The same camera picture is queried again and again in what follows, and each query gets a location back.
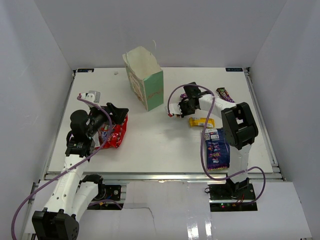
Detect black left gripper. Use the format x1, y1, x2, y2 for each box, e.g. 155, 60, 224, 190
86, 102, 128, 138

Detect red candy bag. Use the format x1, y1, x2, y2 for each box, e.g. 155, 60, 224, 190
93, 115, 128, 149

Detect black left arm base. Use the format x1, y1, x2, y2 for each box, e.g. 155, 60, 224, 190
94, 183, 122, 201

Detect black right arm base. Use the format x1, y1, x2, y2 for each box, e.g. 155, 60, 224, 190
204, 183, 258, 213

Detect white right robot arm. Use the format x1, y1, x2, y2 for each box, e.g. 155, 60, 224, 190
167, 82, 259, 200

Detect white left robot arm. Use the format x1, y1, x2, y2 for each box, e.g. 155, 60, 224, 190
32, 102, 129, 240

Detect green paper gift bag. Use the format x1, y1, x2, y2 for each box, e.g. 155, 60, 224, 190
122, 46, 164, 112

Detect blue purple snack bag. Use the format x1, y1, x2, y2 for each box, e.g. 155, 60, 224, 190
204, 128, 230, 171

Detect yellow wrapped snack bar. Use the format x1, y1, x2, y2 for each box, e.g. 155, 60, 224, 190
189, 117, 215, 129

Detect dark purple candy bar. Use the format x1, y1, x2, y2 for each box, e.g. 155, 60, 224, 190
216, 87, 235, 103

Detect white foam board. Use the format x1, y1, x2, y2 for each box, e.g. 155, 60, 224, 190
23, 181, 313, 240

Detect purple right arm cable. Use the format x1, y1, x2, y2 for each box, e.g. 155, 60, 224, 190
166, 84, 266, 206

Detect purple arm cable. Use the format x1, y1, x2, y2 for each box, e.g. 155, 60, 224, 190
11, 94, 114, 240
166, 84, 266, 206

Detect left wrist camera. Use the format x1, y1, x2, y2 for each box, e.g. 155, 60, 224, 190
85, 90, 101, 104

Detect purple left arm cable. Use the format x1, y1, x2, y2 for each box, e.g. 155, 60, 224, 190
11, 94, 114, 240

